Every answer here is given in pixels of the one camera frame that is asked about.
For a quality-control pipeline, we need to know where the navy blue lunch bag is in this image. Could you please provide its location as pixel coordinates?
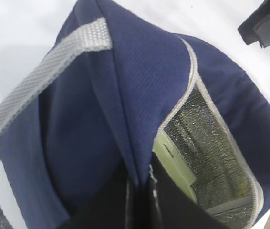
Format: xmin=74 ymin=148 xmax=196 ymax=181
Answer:
xmin=0 ymin=0 xmax=270 ymax=229

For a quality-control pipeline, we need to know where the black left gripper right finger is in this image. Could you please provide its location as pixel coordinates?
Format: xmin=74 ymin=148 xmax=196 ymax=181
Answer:
xmin=151 ymin=156 xmax=227 ymax=229

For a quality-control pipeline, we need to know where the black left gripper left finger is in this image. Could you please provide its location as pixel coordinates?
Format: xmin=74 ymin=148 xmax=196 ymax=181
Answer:
xmin=61 ymin=177 xmax=135 ymax=229

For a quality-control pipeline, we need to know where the green lid glass container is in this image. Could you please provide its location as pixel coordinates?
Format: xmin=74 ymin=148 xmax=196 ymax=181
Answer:
xmin=153 ymin=132 xmax=253 ymax=216

